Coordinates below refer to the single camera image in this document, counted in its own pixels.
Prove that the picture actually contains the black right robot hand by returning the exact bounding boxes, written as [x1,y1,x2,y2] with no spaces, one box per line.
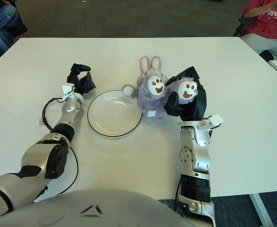
[164,66,207,122]

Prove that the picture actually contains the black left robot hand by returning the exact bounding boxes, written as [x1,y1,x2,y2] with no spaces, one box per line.
[66,63,96,95]

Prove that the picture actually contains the purple plush bunny doll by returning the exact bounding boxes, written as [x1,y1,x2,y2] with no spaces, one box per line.
[121,55,199,122]

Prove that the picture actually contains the white plate with dark rim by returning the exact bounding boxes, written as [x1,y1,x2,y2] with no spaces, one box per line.
[87,90,143,138]

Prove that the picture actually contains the black office chair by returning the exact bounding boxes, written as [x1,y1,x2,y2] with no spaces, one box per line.
[233,16,250,37]
[0,14,28,69]

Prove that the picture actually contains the person in blue jeans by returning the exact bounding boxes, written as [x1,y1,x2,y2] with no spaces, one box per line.
[0,0,28,52]

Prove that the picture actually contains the person in red shirt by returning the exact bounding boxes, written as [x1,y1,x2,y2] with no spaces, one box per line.
[241,0,277,61]

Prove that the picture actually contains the white table leg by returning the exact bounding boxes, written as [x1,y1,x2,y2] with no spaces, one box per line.
[248,192,275,227]

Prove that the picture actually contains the grey robot torso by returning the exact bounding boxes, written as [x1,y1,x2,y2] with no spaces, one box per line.
[0,188,196,227]

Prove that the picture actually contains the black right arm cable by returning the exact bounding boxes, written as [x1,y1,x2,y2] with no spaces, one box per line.
[207,115,214,138]

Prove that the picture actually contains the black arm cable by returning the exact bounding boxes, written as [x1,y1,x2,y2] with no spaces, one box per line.
[42,96,79,204]
[207,115,214,138]

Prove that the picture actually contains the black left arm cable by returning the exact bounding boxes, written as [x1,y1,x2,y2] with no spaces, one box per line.
[42,96,79,204]

